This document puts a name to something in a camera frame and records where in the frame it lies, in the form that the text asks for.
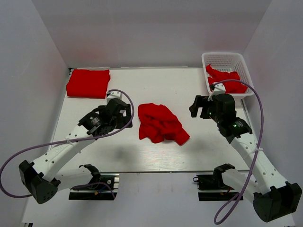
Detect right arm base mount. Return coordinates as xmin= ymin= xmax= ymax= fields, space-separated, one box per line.
xmin=193 ymin=174 xmax=238 ymax=201

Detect red t shirts in basket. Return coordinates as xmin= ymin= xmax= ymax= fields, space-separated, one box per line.
xmin=206 ymin=64 xmax=247 ymax=94

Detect white plastic basket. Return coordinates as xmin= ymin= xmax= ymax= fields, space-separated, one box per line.
xmin=201 ymin=52 xmax=253 ymax=94

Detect folded red t shirt stack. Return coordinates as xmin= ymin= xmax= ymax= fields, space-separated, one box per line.
xmin=66 ymin=69 xmax=111 ymax=99

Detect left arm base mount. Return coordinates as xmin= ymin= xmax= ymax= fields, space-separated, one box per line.
xmin=69 ymin=173 xmax=119 ymax=201

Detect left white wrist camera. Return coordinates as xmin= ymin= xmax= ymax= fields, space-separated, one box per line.
xmin=106 ymin=91 xmax=122 ymax=104

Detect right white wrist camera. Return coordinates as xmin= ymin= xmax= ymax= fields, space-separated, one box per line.
xmin=208 ymin=83 xmax=226 ymax=101

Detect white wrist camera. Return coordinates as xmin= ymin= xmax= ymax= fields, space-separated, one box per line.
xmin=208 ymin=83 xmax=226 ymax=101
xmin=106 ymin=91 xmax=122 ymax=104

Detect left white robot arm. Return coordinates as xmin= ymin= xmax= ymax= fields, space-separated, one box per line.
xmin=19 ymin=98 xmax=134 ymax=204

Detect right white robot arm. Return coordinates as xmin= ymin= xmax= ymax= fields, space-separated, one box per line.
xmin=189 ymin=94 xmax=302 ymax=222

